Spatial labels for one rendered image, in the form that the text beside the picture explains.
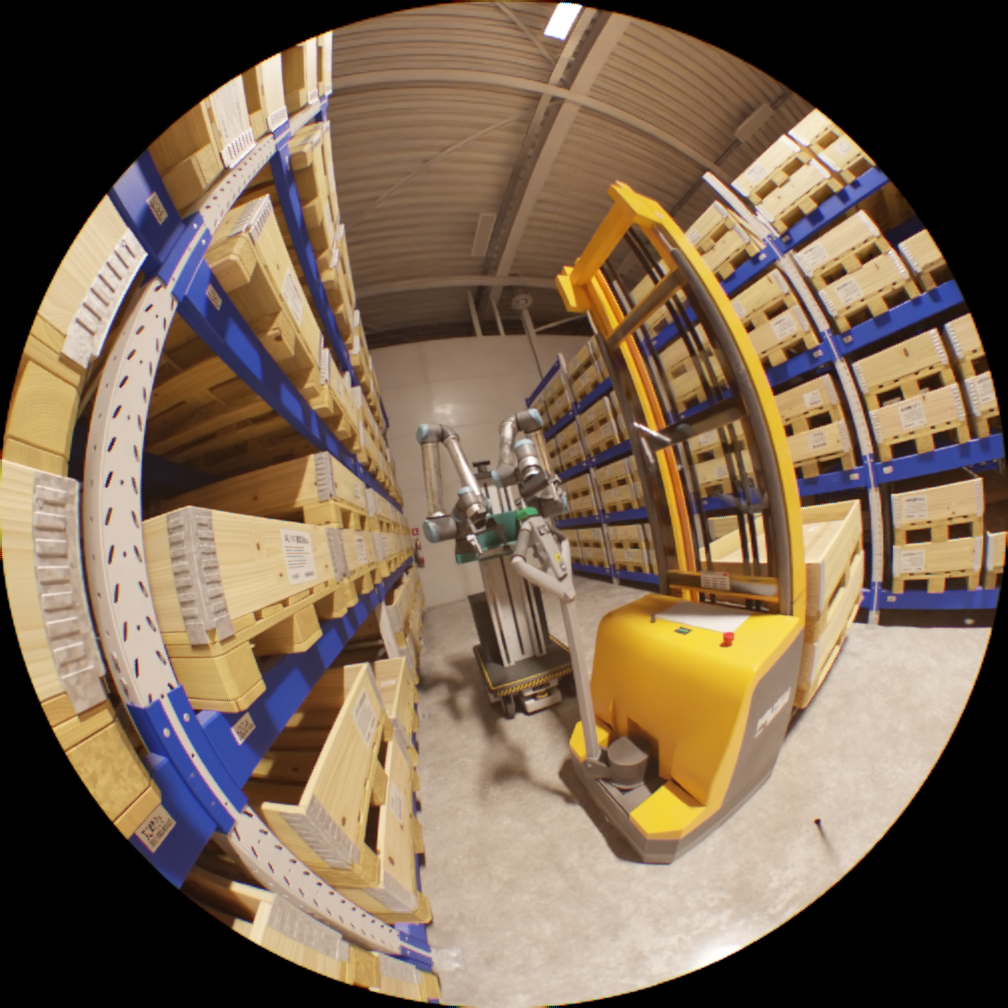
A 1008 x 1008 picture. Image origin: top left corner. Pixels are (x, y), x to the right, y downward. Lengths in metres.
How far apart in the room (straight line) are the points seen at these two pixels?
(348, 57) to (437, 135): 2.39
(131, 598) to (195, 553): 0.14
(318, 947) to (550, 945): 0.89
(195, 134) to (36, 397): 0.59
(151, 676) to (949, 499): 3.12
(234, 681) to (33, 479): 0.41
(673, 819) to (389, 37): 7.53
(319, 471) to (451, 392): 5.89
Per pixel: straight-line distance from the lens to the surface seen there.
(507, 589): 2.26
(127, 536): 0.55
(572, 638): 1.01
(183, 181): 0.81
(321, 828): 0.74
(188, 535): 0.56
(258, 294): 1.08
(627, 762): 1.27
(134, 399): 0.61
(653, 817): 1.24
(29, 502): 0.40
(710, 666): 0.98
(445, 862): 1.66
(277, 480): 1.49
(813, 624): 1.40
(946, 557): 2.74
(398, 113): 6.61
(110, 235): 0.58
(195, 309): 0.81
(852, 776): 1.84
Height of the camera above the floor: 1.40
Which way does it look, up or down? 3 degrees up
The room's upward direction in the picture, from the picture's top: 12 degrees counter-clockwise
